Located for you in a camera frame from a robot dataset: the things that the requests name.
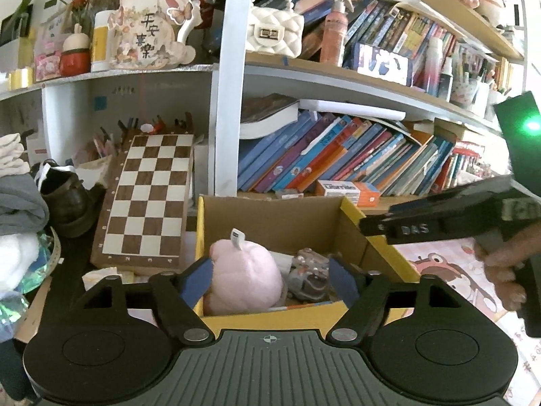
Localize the grey blue stamp toy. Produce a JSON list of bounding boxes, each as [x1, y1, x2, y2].
[[286, 248, 330, 303]]

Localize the pink plush pig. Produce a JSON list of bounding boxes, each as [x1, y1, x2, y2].
[[204, 228, 283, 316]]

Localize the white sponge block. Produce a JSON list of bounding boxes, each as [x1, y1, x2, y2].
[[270, 251, 293, 279]]

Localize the person's hand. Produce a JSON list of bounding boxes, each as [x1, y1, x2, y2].
[[474, 222, 540, 312]]

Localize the red dictionary books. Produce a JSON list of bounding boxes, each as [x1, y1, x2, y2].
[[430, 141, 485, 194]]

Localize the pink cartoon desk mat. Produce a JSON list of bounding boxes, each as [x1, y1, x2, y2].
[[396, 238, 540, 405]]

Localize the wooden chessboard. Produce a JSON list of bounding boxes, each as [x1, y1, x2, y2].
[[91, 133, 194, 275]]

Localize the white tissue pack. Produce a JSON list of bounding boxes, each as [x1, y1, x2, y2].
[[81, 267, 118, 291]]

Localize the yellow cardboard box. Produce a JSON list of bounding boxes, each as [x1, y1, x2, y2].
[[194, 196, 420, 334]]

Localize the toothpaste box on shelf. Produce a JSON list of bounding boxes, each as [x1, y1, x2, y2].
[[314, 180, 380, 207]]

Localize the row of leaning books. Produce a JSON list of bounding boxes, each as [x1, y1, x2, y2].
[[237, 106, 457, 196]]

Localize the white bookshelf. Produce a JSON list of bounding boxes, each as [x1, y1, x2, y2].
[[1, 0, 511, 196]]

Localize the pink spray bottle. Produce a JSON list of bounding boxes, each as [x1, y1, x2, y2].
[[319, 0, 354, 67]]

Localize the bunny ceramic figurine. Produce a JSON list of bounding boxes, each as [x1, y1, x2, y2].
[[108, 0, 203, 71]]

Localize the white quilted handbag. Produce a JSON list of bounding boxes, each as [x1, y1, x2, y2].
[[245, 0, 304, 58]]

